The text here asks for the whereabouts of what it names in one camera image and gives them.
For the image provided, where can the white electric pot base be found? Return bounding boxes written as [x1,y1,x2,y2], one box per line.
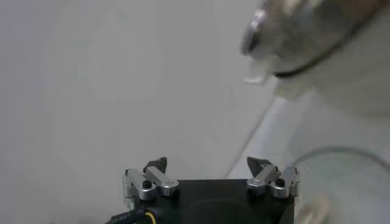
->
[273,5,390,122]

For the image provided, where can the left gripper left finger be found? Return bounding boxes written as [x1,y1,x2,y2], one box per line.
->
[121,156,181,211]

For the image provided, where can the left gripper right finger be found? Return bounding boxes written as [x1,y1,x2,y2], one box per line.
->
[246,156,301,200]

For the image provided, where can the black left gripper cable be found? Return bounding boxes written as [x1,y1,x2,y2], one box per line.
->
[105,208,157,224]

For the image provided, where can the round glass pot lid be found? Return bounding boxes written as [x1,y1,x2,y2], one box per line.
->
[291,146,390,224]

